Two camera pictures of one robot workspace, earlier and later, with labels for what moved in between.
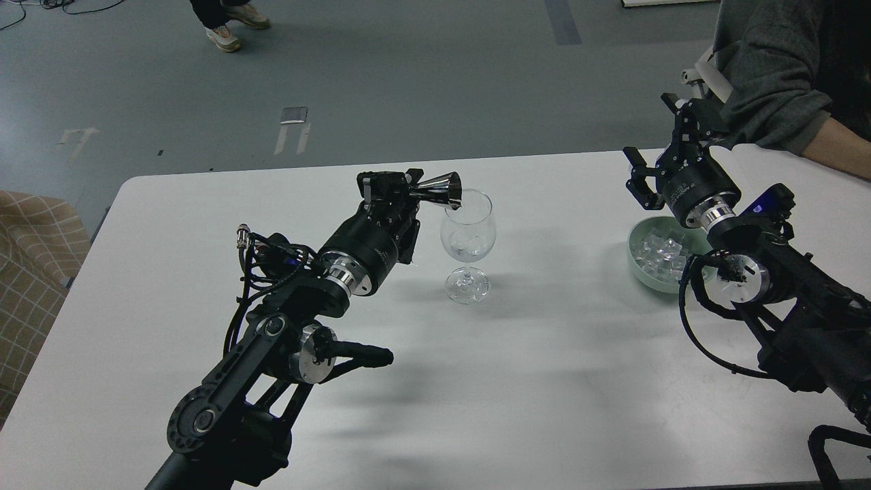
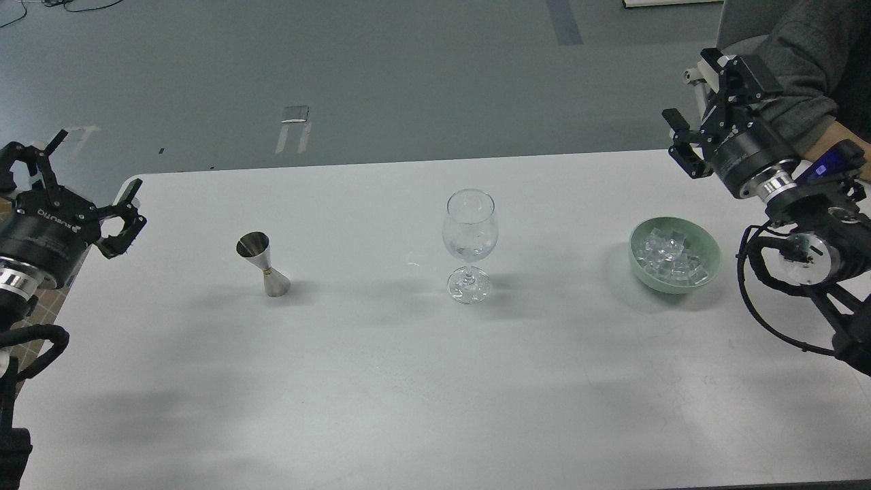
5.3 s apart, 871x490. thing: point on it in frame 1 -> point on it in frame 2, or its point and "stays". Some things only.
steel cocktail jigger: x=446 y=189 -> x=256 y=246
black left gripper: x=384 y=231 -> x=48 y=231
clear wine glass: x=467 y=235 stays
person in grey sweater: x=801 y=78 stays
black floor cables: x=50 y=4 stays
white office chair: x=707 y=75 stays
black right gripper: x=698 y=192 -> x=740 y=149
